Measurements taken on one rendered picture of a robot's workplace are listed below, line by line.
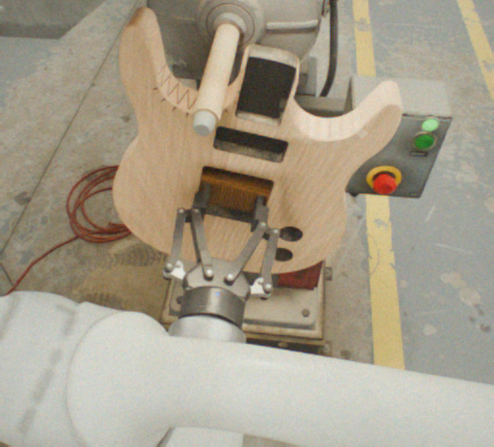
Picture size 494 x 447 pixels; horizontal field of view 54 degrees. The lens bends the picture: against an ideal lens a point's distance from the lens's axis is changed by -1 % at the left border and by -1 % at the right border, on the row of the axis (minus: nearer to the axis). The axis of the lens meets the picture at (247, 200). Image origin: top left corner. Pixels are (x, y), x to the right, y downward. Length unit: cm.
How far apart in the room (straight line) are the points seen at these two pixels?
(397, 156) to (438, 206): 139
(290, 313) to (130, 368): 117
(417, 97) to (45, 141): 202
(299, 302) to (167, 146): 95
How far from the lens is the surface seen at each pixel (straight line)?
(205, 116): 54
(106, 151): 242
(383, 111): 58
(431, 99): 85
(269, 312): 148
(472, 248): 215
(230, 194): 68
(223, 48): 64
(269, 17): 72
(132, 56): 57
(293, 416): 31
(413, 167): 89
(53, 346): 37
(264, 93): 58
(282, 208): 70
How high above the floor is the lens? 161
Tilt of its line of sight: 49 degrees down
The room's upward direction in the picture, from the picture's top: straight up
